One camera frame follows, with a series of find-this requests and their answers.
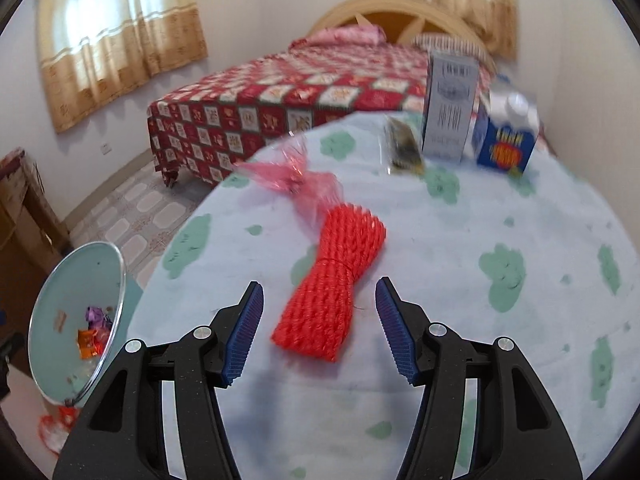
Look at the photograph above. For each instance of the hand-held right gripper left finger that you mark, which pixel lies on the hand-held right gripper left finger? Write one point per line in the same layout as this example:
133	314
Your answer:
245	332

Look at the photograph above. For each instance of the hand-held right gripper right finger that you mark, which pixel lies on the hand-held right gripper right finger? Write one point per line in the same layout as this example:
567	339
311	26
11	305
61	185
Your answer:
397	332

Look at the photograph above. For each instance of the light blue trash can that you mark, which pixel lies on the light blue trash can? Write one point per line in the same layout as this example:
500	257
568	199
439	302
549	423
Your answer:
70	305

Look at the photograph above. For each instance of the purple wrapper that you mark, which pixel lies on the purple wrapper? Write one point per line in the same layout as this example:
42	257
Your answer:
97	316

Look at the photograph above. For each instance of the brown wooden cabinet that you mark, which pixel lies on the brown wooden cabinet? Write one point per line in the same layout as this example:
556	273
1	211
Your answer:
25	210

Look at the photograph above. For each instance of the pink plastic bag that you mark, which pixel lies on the pink plastic bag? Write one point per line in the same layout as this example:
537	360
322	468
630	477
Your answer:
305	185

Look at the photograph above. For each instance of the small clear packet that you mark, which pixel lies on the small clear packet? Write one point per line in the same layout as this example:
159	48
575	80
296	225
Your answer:
404	145

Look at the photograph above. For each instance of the blue carton box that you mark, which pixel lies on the blue carton box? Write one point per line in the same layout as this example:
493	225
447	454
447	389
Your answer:
505	147

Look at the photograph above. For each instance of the tall white box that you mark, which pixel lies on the tall white box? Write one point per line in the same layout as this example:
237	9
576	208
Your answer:
450	110

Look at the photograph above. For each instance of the bed with red patterned sheet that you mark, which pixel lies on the bed with red patterned sheet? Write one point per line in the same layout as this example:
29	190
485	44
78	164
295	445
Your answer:
300	90

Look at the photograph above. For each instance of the striped pillow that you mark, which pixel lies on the striped pillow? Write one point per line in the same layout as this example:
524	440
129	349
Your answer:
440	42

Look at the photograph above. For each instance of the pink floral pillow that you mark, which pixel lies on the pink floral pillow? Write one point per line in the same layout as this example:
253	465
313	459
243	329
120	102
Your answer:
350	34

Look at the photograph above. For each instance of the cream wooden headboard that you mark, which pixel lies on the cream wooden headboard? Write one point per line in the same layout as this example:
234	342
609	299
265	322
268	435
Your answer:
390	17

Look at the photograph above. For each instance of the wide beige curtain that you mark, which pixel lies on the wide beige curtain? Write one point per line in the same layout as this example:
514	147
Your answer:
120	35

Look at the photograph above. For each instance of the wall socket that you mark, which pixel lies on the wall socket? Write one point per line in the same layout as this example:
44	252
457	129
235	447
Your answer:
106	148

